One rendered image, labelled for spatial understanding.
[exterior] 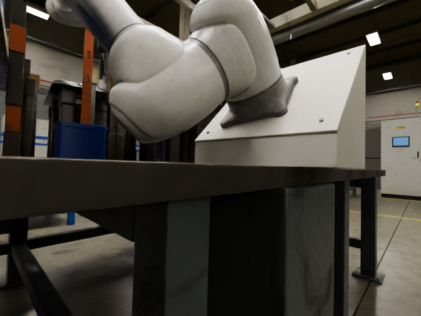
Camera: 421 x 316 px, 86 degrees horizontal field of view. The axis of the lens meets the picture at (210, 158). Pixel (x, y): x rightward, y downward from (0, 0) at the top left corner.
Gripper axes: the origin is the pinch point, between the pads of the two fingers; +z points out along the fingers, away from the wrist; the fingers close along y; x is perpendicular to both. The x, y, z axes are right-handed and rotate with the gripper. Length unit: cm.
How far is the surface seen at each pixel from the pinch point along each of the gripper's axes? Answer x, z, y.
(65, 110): -15.4, 14.9, 5.6
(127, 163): -21, 35, 91
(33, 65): -1, -466, -1406
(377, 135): 773, -65, -86
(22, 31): -29.2, -5.6, 18.5
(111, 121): -1.6, 19.1, 19.0
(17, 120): -29.4, 22.4, 18.2
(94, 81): -7.2, 3.3, 14.3
